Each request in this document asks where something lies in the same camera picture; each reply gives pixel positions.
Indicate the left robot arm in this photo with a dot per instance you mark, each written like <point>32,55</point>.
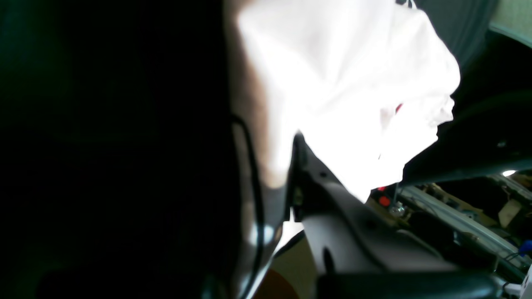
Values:
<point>474,144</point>

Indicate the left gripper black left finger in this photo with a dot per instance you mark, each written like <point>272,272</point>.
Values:
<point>253,207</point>

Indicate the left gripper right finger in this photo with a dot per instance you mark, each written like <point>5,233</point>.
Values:
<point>358,255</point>

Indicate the pink T-shirt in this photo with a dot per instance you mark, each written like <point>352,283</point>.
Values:
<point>367,82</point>

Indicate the black table cloth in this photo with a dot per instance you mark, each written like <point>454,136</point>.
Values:
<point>118,167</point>

